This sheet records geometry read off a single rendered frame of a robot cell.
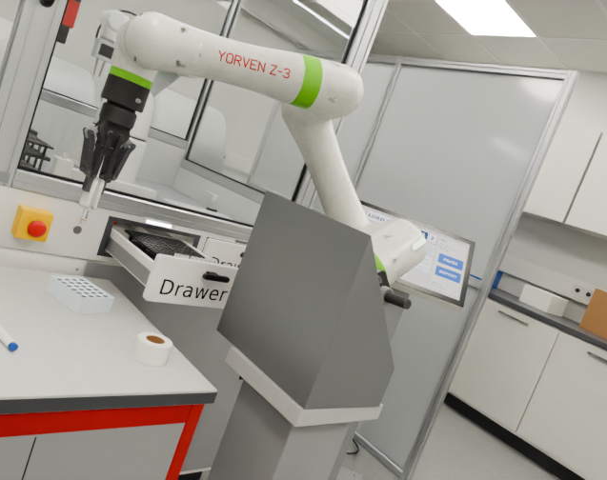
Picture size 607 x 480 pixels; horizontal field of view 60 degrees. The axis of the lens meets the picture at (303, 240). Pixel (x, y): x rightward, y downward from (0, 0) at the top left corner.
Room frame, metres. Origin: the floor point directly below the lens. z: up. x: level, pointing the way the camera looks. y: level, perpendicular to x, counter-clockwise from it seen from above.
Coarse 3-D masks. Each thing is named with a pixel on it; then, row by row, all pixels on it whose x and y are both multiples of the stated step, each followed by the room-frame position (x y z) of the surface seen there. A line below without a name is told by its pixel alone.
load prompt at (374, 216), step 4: (368, 212) 2.09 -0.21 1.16; (372, 212) 2.09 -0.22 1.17; (376, 212) 2.09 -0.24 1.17; (368, 216) 2.07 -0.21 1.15; (372, 216) 2.08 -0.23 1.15; (376, 216) 2.08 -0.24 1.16; (380, 216) 2.08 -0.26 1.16; (384, 216) 2.09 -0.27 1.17; (388, 216) 2.09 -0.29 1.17; (372, 220) 2.06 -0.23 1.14; (376, 220) 2.07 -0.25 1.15; (380, 220) 2.07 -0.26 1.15; (384, 220) 2.08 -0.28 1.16; (388, 220) 2.08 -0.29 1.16; (424, 232) 2.07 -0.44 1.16; (428, 232) 2.08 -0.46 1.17; (432, 232) 2.08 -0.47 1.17; (424, 236) 2.06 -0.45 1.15; (428, 236) 2.06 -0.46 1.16; (432, 236) 2.07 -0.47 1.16; (436, 236) 2.07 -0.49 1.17; (428, 240) 2.05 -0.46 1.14; (432, 240) 2.06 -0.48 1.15; (436, 240) 2.06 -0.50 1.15
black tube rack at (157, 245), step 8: (128, 232) 1.39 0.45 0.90; (136, 232) 1.42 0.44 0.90; (136, 240) 1.35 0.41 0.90; (144, 240) 1.36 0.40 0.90; (152, 240) 1.40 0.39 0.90; (160, 240) 1.43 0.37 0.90; (168, 240) 1.47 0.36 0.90; (176, 240) 1.52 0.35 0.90; (144, 248) 1.34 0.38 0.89; (152, 248) 1.31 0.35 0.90; (160, 248) 1.34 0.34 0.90; (168, 248) 1.38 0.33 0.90; (176, 248) 1.42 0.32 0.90; (184, 248) 1.45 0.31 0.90; (152, 256) 1.34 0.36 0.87; (200, 256) 1.42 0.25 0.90
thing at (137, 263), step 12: (120, 228) 1.44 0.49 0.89; (108, 240) 1.38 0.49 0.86; (120, 240) 1.33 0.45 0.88; (132, 240) 1.47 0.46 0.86; (180, 240) 1.57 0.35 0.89; (120, 252) 1.31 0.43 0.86; (132, 252) 1.27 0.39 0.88; (132, 264) 1.25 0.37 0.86; (144, 264) 1.22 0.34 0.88; (144, 276) 1.20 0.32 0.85
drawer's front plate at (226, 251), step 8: (208, 240) 1.58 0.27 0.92; (216, 240) 1.59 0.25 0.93; (208, 248) 1.57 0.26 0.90; (216, 248) 1.59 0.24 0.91; (224, 248) 1.61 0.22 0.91; (232, 248) 1.63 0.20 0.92; (240, 248) 1.66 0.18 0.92; (208, 256) 1.58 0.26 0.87; (216, 256) 1.60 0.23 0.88; (224, 256) 1.62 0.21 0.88; (232, 256) 1.64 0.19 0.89; (224, 264) 1.63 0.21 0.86; (232, 264) 1.65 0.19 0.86
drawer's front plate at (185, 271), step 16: (160, 256) 1.14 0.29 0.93; (160, 272) 1.15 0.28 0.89; (176, 272) 1.18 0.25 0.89; (192, 272) 1.21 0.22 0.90; (224, 272) 1.27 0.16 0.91; (160, 288) 1.16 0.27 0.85; (176, 288) 1.19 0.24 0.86; (192, 288) 1.22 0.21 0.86; (208, 288) 1.25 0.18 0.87; (224, 288) 1.28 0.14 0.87; (192, 304) 1.23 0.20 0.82; (208, 304) 1.26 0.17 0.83; (224, 304) 1.29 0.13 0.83
